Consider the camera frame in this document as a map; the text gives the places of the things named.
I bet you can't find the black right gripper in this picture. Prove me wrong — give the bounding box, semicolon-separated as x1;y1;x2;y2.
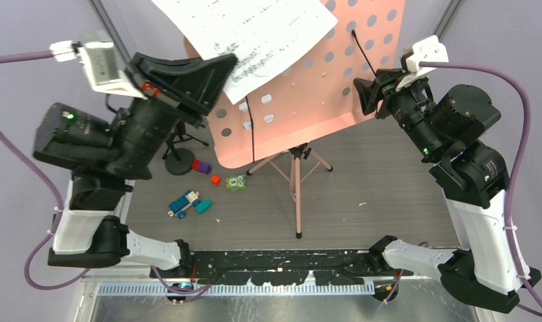
354;66;443;158

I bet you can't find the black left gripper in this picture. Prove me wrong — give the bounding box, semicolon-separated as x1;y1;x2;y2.
99;50;237;180

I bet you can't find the pink music stand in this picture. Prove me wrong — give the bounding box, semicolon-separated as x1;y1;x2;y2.
208;1;405;238

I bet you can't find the black round-base microphone stand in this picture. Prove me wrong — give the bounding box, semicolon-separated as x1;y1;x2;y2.
164;148;196;176

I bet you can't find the sheet music page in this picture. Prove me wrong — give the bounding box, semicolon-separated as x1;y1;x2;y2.
154;0;338;104

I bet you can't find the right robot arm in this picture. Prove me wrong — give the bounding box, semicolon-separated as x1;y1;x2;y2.
353;69;541;313

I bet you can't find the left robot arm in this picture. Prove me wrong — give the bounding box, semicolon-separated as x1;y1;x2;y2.
33;53;238;278

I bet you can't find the purple and red brick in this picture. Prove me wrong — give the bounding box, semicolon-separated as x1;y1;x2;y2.
192;159;212;174

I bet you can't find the small red-orange cube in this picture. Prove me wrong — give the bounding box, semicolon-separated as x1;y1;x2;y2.
211;175;221;186

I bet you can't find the green owl number block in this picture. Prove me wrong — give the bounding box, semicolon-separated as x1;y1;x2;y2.
225;174;247;192

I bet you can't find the blue toy brick car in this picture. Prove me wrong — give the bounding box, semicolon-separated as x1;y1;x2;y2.
168;190;201;219

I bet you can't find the teal toy brick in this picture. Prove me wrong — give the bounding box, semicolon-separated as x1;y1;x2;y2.
193;199;212;214

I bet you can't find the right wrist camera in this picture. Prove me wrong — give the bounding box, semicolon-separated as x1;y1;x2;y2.
396;35;449;92

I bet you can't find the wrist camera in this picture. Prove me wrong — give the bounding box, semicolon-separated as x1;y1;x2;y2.
396;35;449;92
49;31;145;99

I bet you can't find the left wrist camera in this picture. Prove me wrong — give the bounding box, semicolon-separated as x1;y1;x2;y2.
49;31;145;99

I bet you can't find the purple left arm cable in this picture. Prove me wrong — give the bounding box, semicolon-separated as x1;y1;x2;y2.
0;50;92;292

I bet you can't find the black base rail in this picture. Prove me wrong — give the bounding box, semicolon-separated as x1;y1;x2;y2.
159;250;397;286

